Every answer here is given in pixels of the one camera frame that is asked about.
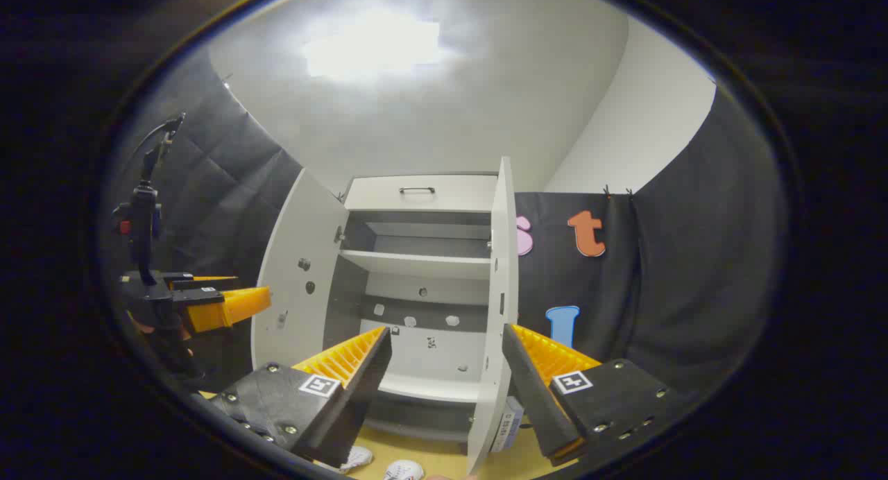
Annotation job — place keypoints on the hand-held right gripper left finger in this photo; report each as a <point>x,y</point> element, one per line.
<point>357,397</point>

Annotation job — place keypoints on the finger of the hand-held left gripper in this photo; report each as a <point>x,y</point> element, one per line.
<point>208,281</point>
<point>232,306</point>

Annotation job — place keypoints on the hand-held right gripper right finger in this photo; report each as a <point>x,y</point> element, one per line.
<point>534,390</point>

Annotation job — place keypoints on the white striped shoe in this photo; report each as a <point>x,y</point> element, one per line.
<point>404,470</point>
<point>358,457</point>

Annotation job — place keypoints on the white shoe cabinet door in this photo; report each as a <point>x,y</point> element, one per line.
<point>298,306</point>
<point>501,293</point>

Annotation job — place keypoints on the white shoe cabinet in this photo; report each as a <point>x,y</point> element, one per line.
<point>423,265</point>

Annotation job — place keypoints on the white cabinet drawer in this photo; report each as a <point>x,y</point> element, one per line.
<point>458,194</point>

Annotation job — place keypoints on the white labelled box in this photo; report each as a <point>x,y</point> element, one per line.
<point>508,424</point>

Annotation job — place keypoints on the black backdrop cloth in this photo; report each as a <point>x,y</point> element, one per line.
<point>694,258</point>

